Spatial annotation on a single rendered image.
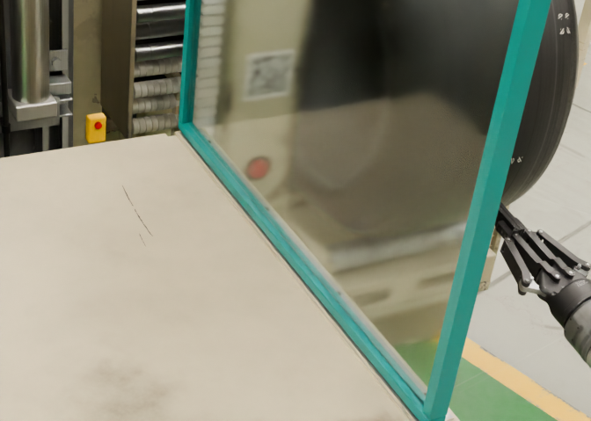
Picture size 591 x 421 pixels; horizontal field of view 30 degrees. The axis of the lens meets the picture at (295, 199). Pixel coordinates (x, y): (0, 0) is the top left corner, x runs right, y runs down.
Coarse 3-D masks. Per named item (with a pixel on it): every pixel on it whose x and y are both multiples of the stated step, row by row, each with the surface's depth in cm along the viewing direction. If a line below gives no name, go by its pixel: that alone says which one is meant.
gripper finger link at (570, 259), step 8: (536, 232) 166; (544, 232) 166; (544, 240) 166; (552, 240) 165; (552, 248) 165; (560, 248) 164; (560, 256) 164; (568, 256) 163; (568, 264) 163; (576, 264) 162; (584, 264) 162
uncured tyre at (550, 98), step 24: (552, 0) 157; (552, 24) 157; (576, 24) 163; (552, 48) 157; (576, 48) 162; (552, 72) 158; (576, 72) 164; (528, 96) 157; (552, 96) 160; (528, 120) 160; (552, 120) 162; (528, 144) 162; (552, 144) 166; (528, 168) 166; (504, 192) 170
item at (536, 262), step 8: (512, 232) 165; (520, 240) 164; (520, 248) 163; (528, 248) 163; (528, 256) 162; (536, 256) 162; (528, 264) 162; (536, 264) 161; (544, 264) 160; (536, 272) 161; (552, 272) 158; (552, 280) 158
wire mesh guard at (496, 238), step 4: (176, 96) 205; (172, 108) 207; (176, 108) 206; (172, 112) 207; (176, 112) 206; (172, 128) 209; (176, 128) 208; (172, 132) 209; (508, 208) 268; (496, 232) 271; (492, 236) 273; (496, 236) 271; (500, 236) 272; (492, 240) 273; (496, 240) 272; (492, 244) 273; (496, 244) 273; (492, 248) 273; (496, 248) 274; (496, 252) 275; (496, 256) 275
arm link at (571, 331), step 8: (584, 304) 152; (576, 312) 152; (584, 312) 151; (568, 320) 153; (576, 320) 152; (584, 320) 151; (568, 328) 153; (576, 328) 152; (584, 328) 151; (568, 336) 154; (576, 336) 152; (584, 336) 150; (576, 344) 152; (584, 344) 150; (584, 352) 151; (584, 360) 153
